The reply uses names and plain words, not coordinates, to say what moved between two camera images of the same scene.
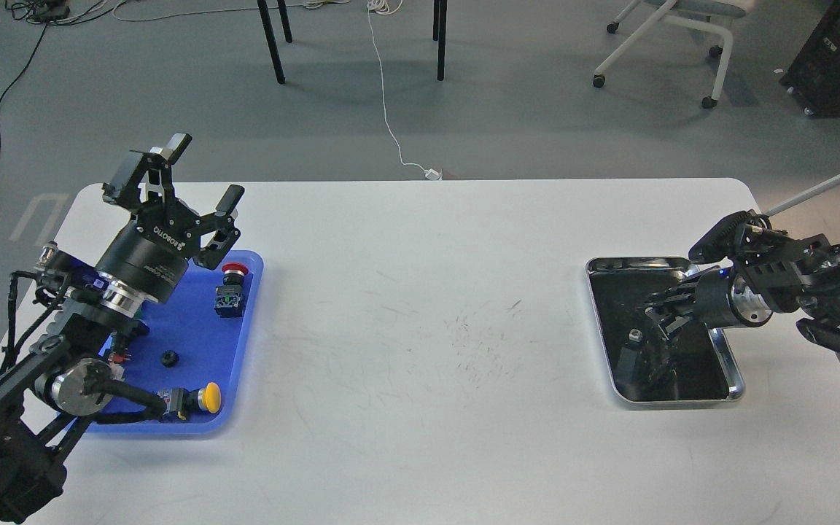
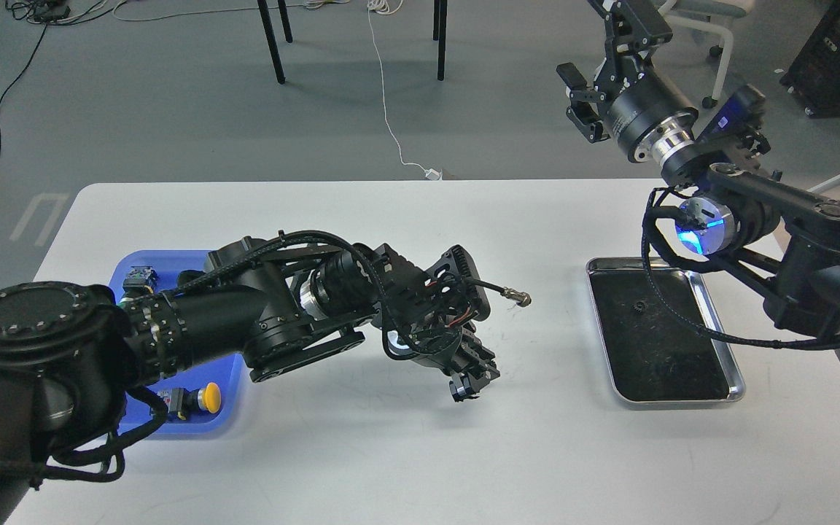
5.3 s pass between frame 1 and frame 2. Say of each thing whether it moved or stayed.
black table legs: stayed
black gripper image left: moved
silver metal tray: stayed
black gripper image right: moved
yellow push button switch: stayed
